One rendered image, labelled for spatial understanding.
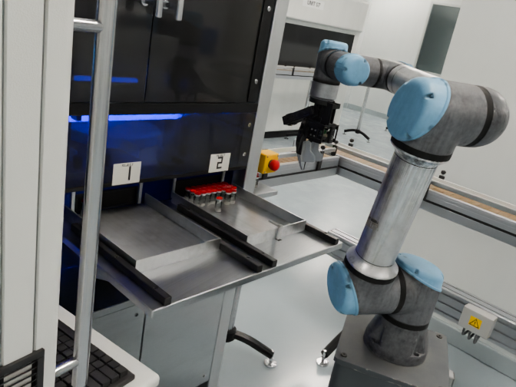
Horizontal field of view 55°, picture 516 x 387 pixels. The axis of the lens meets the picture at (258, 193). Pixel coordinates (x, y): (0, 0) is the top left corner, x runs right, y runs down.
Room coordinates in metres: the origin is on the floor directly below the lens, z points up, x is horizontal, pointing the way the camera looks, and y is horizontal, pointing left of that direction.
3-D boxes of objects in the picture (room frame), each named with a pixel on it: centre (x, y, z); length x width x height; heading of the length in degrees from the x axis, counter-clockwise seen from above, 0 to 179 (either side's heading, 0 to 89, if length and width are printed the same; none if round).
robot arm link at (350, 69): (1.31, -0.18, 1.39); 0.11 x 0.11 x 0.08; 20
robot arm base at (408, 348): (1.05, -0.40, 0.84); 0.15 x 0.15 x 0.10
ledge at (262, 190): (1.77, 0.02, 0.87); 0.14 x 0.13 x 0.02; 50
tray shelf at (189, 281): (1.29, 0.13, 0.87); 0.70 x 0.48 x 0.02; 140
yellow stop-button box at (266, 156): (1.74, 0.00, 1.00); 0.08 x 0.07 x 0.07; 50
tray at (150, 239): (1.21, 0.29, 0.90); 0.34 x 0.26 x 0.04; 50
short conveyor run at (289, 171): (2.05, -0.08, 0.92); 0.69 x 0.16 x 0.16; 140
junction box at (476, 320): (1.77, -0.95, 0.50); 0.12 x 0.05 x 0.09; 50
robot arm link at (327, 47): (1.39, -0.13, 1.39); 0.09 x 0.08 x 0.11; 20
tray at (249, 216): (1.45, 0.05, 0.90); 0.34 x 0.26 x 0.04; 50
